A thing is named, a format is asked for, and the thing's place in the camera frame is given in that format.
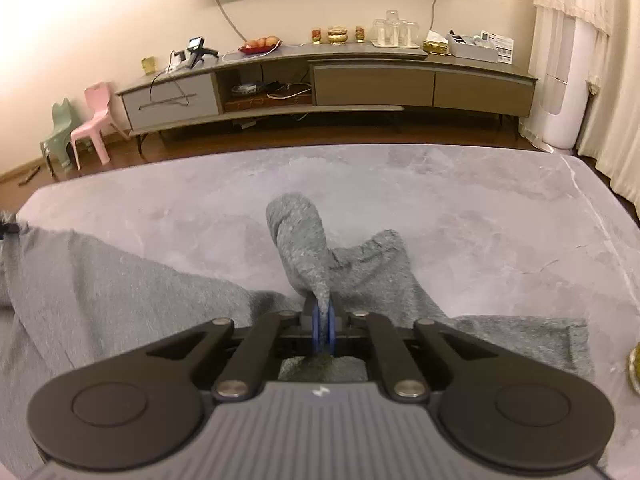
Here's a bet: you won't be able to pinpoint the long grey tv cabinet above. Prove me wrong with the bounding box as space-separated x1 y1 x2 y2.
118 44 536 139

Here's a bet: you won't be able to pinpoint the cream window curtain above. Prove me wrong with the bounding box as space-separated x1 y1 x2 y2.
533 0 639 205

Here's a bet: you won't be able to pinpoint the white tower air conditioner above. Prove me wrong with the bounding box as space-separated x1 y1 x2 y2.
520 8 598 153

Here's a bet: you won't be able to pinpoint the green plastic child chair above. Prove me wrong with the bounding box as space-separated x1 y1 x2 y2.
39 98 81 176

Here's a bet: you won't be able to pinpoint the gold ornament set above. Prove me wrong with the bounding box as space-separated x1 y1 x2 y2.
311 26 366 46

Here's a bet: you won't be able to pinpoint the pink plastic child chair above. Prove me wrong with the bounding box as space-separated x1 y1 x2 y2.
70 82 112 170

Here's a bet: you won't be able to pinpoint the grey sweatpants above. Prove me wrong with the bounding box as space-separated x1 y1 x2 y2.
0 192 597 461

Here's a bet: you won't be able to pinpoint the clear glasses on tray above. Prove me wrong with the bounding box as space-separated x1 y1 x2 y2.
371 10 420 49

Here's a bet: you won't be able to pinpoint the spare handheld gripper device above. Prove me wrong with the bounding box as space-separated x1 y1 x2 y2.
186 36 219 70

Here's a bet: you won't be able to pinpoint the white box of items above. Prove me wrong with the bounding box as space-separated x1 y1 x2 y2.
446 30 514 65

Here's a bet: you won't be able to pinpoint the gold tissue box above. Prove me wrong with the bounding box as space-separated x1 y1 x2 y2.
423 29 449 56

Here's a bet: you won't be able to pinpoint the red plate of fruit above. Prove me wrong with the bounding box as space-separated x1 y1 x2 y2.
239 36 282 55

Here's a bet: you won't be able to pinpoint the glass jar yellow contents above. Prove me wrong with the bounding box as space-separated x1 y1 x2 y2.
627 344 640 396

